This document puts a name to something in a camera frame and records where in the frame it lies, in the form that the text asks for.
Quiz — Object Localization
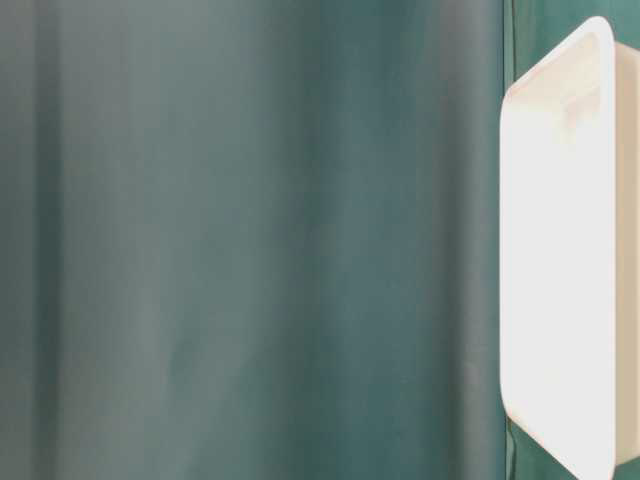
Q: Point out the white plastic tray case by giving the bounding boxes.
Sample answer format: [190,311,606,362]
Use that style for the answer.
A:
[499,16,639,479]

